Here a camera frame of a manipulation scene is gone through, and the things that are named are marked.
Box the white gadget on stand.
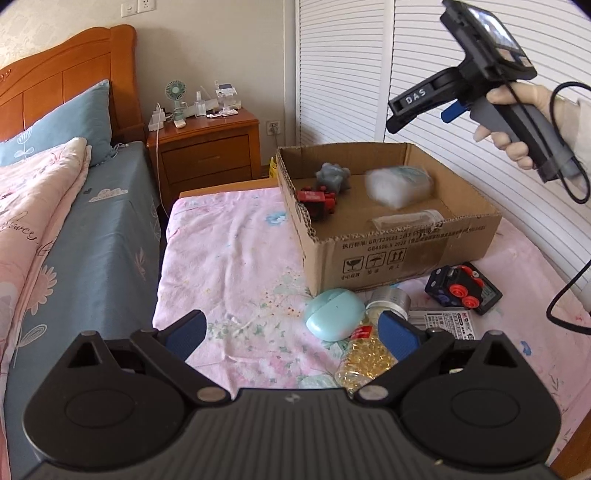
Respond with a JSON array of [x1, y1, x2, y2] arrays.
[[208, 82, 242, 118]]

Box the blue pillow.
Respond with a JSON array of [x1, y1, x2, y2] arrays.
[[1, 80, 115, 166]]

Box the clear plastic tube container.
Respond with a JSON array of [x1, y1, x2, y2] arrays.
[[372, 209, 445, 231]]

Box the white louvred closet doors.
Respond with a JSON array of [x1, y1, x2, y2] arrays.
[[294, 1, 590, 286]]

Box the grey rhino toy figure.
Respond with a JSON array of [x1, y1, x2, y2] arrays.
[[315, 163, 351, 194]]

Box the wooden nightstand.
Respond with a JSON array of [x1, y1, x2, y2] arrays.
[[147, 109, 262, 210]]

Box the white labelled flat package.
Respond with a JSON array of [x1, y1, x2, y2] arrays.
[[409, 309, 476, 340]]

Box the pink floral table cloth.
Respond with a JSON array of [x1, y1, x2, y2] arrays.
[[152, 188, 590, 452]]

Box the white power strip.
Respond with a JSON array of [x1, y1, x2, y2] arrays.
[[148, 103, 166, 132]]

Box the mint green oval case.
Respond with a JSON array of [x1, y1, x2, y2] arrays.
[[304, 288, 366, 342]]

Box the red toy truck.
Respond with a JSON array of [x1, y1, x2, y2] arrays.
[[297, 186, 337, 221]]

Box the black rectangular device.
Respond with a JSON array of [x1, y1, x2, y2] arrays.
[[450, 262, 503, 316]]

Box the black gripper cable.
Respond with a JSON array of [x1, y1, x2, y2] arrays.
[[479, 64, 591, 335]]

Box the gloved right hand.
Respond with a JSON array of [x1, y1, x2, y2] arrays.
[[470, 83, 562, 181]]

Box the blue bed sheet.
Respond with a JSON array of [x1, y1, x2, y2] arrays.
[[4, 142, 161, 479]]

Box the small green desk fan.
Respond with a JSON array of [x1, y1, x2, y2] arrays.
[[164, 80, 186, 120]]

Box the orange wooden headboard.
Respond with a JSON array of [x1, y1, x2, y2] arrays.
[[0, 24, 145, 143]]

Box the pink floral quilt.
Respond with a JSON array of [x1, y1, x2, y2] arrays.
[[0, 136, 93, 370]]

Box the clear capsule bottle silver cap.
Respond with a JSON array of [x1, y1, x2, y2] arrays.
[[335, 285, 411, 395]]

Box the white medical swab box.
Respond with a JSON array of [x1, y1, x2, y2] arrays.
[[365, 166, 433, 210]]

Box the clear spray bottle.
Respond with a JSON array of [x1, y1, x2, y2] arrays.
[[194, 90, 206, 117]]

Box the white wall switch plates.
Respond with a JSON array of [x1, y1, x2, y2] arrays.
[[120, 0, 156, 18]]

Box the wall power socket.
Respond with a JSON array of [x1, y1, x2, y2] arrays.
[[266, 120, 281, 137]]

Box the black toy train red wheels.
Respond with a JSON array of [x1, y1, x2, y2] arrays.
[[425, 265, 484, 310]]

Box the brown cardboard box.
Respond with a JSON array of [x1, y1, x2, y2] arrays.
[[276, 142, 502, 295]]

